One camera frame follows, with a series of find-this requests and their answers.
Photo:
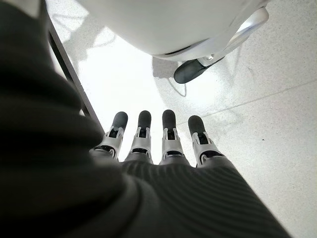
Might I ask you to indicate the robot left hand dark palm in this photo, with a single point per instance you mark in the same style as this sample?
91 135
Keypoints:
153 198

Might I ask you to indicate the dark rubber robot foot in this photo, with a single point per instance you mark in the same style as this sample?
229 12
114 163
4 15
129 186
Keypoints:
187 72

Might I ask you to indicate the dark brown furniture edge bar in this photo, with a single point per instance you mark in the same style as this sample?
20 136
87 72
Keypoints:
67 64

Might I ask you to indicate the white robot leg shell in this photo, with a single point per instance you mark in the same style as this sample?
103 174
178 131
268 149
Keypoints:
158 22

